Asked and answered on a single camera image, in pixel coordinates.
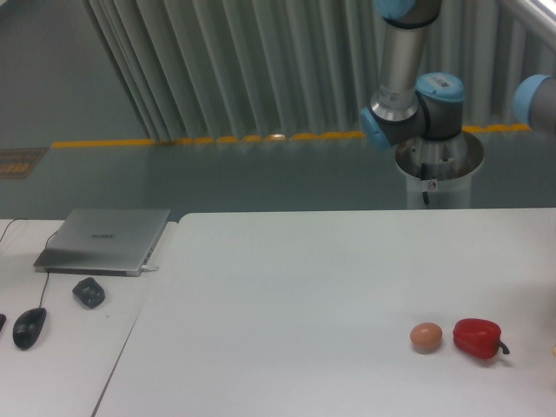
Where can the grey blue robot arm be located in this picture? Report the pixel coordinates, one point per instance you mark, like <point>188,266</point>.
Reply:
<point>404,106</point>

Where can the red bell pepper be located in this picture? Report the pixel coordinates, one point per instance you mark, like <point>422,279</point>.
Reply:
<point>479,338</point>

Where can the small dark grey gadget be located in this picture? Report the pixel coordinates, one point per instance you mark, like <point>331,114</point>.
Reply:
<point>89,293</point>

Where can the black computer mouse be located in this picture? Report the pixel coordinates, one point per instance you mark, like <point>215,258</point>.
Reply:
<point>28,328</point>

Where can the brown egg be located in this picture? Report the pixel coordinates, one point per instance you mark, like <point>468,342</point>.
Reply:
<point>426,336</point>

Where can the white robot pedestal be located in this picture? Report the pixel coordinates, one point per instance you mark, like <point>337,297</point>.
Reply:
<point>439,175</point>

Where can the black keyboard edge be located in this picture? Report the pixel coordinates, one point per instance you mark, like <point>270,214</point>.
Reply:
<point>1,323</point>

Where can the grey pleated curtain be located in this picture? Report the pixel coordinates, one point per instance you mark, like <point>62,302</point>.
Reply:
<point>214,69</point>

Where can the silver closed laptop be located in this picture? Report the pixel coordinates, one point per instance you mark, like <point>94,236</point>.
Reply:
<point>104,242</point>

